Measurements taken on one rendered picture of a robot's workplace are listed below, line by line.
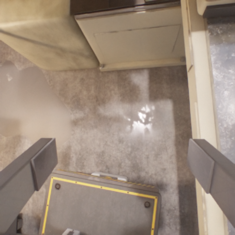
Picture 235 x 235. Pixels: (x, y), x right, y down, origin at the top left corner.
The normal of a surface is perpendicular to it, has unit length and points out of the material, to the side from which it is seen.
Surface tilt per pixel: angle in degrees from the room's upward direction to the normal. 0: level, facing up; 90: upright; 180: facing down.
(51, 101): 0
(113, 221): 0
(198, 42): 0
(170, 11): 90
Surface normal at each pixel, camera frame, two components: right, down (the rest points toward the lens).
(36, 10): -0.16, -0.15
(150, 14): 0.01, 0.99
